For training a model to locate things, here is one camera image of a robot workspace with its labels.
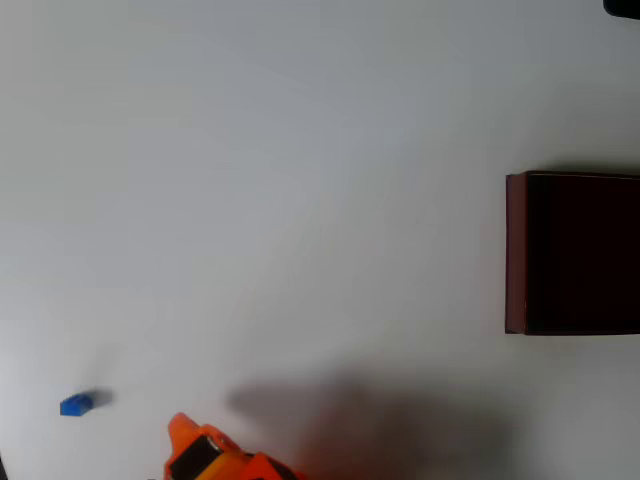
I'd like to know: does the small blue block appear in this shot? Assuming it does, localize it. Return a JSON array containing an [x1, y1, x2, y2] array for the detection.
[[59, 392, 95, 417]]

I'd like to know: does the black object at image corner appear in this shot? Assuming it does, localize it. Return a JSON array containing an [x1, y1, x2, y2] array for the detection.
[[602, 0, 640, 20]]

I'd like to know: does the dark red box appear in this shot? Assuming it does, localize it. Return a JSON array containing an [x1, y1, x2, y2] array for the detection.
[[504, 170, 640, 337]]

